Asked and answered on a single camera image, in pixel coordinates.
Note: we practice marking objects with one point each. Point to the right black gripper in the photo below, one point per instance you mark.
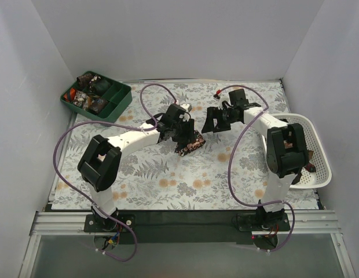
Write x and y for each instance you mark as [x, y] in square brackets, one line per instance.
[219, 118]

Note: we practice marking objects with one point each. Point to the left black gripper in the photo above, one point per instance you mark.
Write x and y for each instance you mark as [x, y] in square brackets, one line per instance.
[187, 131]

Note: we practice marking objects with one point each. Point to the pink rose floral tie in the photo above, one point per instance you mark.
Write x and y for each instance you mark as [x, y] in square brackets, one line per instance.
[184, 149]

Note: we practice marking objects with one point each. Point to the brown blue floral tie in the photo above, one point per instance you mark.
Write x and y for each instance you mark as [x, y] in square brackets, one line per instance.
[97, 106]

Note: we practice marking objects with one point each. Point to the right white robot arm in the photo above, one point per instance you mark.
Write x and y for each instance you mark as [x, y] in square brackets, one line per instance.
[286, 153]

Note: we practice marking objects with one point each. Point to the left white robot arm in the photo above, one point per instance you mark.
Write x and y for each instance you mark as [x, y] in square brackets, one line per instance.
[100, 162]

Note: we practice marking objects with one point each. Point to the dark floral ties in basket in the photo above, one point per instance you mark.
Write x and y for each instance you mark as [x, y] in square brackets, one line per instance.
[309, 167]

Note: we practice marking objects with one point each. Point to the rolled ties in tray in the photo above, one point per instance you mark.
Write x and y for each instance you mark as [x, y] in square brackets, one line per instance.
[87, 88]

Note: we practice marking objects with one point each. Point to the floral patterned table mat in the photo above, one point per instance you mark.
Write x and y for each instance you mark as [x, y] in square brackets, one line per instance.
[227, 170]

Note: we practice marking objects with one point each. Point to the green divided organizer tray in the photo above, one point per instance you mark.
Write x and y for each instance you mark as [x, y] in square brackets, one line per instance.
[119, 97]

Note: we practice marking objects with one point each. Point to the white perforated plastic basket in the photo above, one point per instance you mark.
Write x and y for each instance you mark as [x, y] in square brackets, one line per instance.
[317, 157]

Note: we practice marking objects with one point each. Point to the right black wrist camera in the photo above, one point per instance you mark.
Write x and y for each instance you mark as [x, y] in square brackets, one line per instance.
[238, 98]

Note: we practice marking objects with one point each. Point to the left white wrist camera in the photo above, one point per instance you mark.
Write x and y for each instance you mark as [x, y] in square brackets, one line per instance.
[186, 107]

